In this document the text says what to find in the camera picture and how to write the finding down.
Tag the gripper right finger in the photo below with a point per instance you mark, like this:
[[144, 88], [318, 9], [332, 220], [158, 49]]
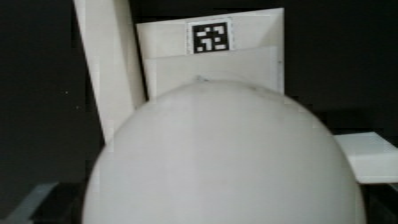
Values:
[[380, 199]]

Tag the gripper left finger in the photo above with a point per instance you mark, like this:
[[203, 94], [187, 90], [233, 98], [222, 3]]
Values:
[[20, 216]]

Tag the white lamp bulb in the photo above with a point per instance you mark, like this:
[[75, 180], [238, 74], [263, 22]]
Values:
[[222, 159]]

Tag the white lamp base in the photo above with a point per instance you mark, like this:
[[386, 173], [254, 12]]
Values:
[[222, 47]]

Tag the white L-shaped fence wall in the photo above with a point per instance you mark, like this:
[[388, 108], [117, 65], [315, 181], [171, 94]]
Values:
[[114, 60]]

